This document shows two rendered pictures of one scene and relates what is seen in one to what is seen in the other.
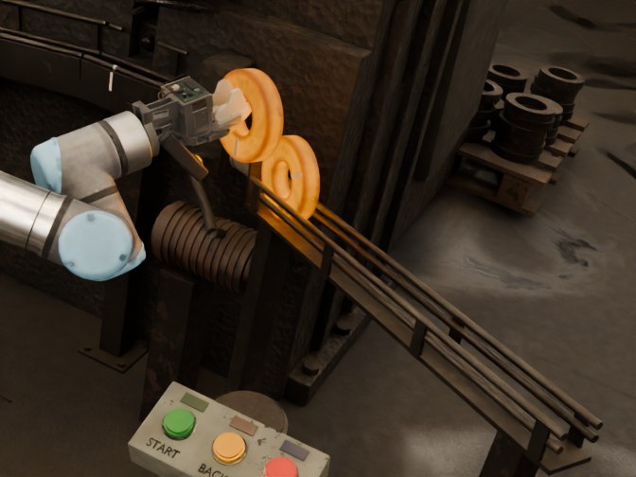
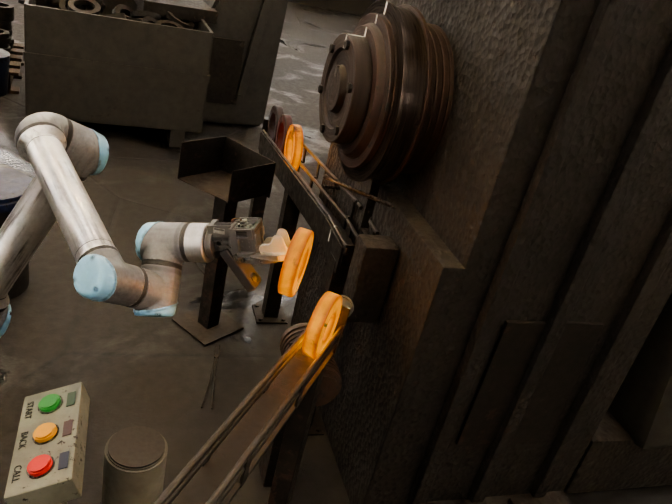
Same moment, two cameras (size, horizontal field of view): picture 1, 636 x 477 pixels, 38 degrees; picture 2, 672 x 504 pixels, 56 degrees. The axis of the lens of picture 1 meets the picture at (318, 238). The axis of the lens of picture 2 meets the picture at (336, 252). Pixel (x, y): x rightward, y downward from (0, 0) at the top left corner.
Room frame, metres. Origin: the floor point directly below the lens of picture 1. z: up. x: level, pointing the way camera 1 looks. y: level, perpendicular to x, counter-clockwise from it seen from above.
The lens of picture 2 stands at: (0.72, -0.84, 1.51)
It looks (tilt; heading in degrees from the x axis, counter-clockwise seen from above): 27 degrees down; 51
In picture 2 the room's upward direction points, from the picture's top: 14 degrees clockwise
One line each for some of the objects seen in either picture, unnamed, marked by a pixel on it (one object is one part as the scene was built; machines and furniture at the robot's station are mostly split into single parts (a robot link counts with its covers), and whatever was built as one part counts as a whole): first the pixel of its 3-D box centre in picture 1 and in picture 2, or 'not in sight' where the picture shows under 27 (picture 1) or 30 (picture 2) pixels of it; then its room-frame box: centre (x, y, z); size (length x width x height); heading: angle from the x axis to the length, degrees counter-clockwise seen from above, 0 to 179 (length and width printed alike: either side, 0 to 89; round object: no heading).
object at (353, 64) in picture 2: not in sight; (342, 89); (1.71, 0.51, 1.11); 0.28 x 0.06 x 0.28; 73
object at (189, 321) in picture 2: not in sight; (215, 242); (1.68, 1.03, 0.36); 0.26 x 0.20 x 0.72; 108
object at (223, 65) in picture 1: (221, 114); (369, 279); (1.74, 0.25, 0.68); 0.11 x 0.08 x 0.24; 163
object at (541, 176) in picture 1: (433, 79); not in sight; (3.62, -0.30, 0.22); 1.20 x 0.81 x 0.44; 71
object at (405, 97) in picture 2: not in sight; (376, 94); (1.80, 0.48, 1.11); 0.47 x 0.06 x 0.47; 73
